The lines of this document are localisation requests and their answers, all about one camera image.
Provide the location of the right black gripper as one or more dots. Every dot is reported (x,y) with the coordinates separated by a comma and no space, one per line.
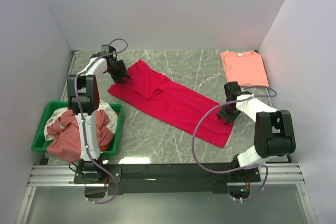
(229,119)

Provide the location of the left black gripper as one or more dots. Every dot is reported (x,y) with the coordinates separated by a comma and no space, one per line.
(123,73)

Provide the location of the magenta red t shirt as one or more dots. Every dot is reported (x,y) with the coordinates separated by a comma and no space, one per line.
(156,95)

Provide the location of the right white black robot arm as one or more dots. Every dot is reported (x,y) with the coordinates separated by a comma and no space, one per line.
(273,133)

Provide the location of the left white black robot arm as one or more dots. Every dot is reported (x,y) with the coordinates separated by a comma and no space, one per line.
(83,99)

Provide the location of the folded salmon pink t shirt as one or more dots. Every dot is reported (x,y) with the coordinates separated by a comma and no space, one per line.
(246,68)

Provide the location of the orange garment in basket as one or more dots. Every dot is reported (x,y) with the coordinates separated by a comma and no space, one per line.
(105,147)

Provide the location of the white crumpled shirt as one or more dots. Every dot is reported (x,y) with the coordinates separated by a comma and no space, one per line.
(111,113)

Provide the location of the dusty pink crumpled shirt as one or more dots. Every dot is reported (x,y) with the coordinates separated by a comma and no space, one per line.
(66,144)

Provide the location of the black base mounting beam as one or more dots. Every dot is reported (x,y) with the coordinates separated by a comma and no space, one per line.
(130,186)

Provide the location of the green plastic laundry basket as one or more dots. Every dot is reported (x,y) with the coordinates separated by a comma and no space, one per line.
(40,144)

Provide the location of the aluminium extrusion rail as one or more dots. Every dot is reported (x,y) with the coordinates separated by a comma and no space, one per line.
(62,175)

